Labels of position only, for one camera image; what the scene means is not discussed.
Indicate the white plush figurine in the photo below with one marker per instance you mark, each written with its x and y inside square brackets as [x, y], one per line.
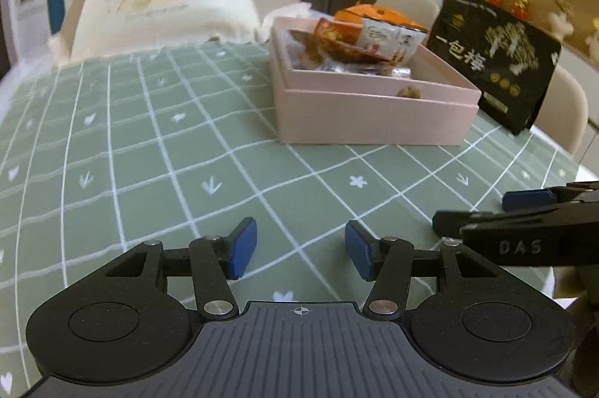
[560, 19]
[593, 34]

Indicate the white fluffy cloth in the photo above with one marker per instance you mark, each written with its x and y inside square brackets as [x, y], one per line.
[285, 20]

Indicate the green checked tablecloth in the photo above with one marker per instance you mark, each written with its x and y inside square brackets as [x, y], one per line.
[140, 168]

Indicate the orange cardboard box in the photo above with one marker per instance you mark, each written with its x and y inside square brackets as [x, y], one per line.
[360, 10]

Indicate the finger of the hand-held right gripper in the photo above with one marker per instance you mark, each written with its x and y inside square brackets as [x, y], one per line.
[514, 239]
[524, 199]

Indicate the black gold printed bag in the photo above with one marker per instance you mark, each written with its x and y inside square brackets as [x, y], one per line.
[491, 65]

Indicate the pink cardboard box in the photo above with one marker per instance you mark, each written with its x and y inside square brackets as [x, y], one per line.
[374, 122]

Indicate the blue white packet strip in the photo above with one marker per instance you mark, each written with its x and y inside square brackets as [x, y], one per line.
[374, 37]

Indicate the blue container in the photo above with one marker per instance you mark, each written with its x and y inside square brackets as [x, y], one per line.
[54, 0]

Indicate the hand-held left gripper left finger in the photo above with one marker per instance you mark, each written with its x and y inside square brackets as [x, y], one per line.
[243, 246]

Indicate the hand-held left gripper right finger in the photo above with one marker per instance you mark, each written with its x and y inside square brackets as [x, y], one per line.
[358, 250]

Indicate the large red snack packet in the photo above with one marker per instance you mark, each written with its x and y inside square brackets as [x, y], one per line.
[337, 41]

